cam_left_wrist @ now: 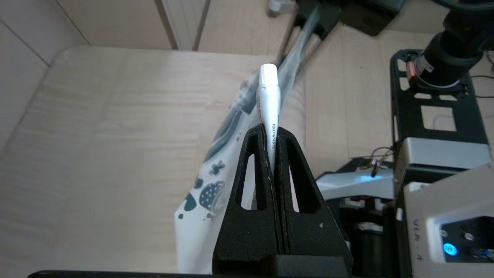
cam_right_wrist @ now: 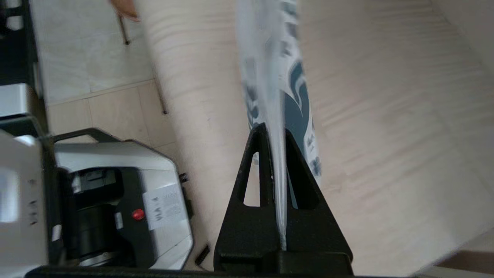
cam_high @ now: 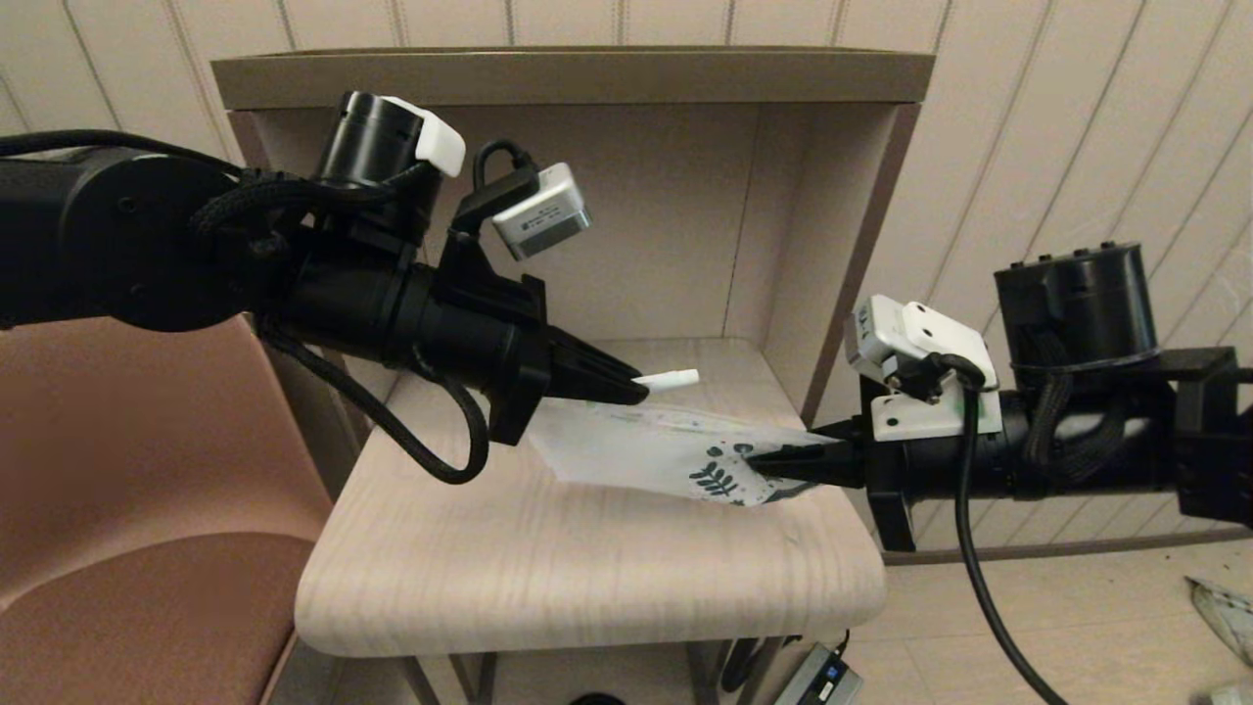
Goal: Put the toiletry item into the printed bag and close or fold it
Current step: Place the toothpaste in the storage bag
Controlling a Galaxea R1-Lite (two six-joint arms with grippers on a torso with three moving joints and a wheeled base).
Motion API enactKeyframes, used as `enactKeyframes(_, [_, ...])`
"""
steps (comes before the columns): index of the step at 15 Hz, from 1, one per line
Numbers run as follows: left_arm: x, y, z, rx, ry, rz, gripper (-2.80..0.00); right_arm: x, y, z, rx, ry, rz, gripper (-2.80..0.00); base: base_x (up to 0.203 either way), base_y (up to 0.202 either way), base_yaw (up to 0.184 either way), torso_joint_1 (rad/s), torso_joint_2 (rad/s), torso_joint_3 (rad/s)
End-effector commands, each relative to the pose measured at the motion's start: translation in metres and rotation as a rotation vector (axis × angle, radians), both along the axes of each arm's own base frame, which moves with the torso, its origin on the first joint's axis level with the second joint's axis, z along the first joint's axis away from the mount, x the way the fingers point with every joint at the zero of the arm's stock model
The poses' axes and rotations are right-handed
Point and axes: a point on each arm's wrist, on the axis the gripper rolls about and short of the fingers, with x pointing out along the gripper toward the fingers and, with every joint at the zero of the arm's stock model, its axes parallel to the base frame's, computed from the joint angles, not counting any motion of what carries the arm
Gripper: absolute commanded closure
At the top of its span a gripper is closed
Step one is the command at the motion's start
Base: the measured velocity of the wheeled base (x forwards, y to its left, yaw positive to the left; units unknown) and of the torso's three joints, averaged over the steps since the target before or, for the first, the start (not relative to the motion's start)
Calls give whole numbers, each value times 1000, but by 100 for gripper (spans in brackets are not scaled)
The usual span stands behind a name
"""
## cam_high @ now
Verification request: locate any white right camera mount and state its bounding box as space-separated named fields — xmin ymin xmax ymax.
xmin=871 ymin=302 xmax=1002 ymax=442

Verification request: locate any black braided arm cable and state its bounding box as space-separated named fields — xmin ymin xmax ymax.
xmin=191 ymin=166 xmax=490 ymax=486
xmin=1018 ymin=367 xmax=1127 ymax=486

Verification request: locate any white floral zipper pouch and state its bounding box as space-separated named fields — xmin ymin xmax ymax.
xmin=529 ymin=397 xmax=845 ymax=508

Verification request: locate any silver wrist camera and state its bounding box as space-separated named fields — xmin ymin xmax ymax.
xmin=491 ymin=162 xmax=594 ymax=262
xmin=847 ymin=297 xmax=911 ymax=378

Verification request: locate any grey power adapter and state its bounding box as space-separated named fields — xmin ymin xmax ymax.
xmin=773 ymin=644 xmax=864 ymax=705

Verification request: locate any small white toothpaste tube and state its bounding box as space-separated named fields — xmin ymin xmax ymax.
xmin=631 ymin=368 xmax=701 ymax=395

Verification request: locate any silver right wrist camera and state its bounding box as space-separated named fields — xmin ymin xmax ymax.
xmin=847 ymin=297 xmax=911 ymax=378

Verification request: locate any beige wooden shelf hutch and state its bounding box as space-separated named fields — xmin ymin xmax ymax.
xmin=210 ymin=47 xmax=936 ymax=432

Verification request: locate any black left camera cable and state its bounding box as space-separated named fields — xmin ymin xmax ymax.
xmin=473 ymin=139 xmax=541 ymax=197

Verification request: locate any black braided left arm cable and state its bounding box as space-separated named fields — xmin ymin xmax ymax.
xmin=191 ymin=166 xmax=490 ymax=486

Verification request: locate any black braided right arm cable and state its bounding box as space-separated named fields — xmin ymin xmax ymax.
xmin=1018 ymin=367 xmax=1127 ymax=486

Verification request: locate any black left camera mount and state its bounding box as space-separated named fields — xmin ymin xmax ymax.
xmin=445 ymin=191 xmax=530 ymax=285

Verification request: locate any dark metal table leg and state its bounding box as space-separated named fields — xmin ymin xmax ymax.
xmin=685 ymin=636 xmax=784 ymax=705
xmin=401 ymin=651 xmax=500 ymax=705

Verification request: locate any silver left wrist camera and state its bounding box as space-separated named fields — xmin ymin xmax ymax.
xmin=491 ymin=162 xmax=594 ymax=262

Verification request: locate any pink upholstered chair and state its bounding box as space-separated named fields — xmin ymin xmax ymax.
xmin=0 ymin=313 xmax=339 ymax=705

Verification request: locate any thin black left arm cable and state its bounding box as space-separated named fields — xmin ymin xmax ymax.
xmin=0 ymin=130 xmax=241 ymax=177

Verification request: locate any brown baseboard strip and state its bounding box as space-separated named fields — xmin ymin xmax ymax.
xmin=881 ymin=527 xmax=1253 ymax=569

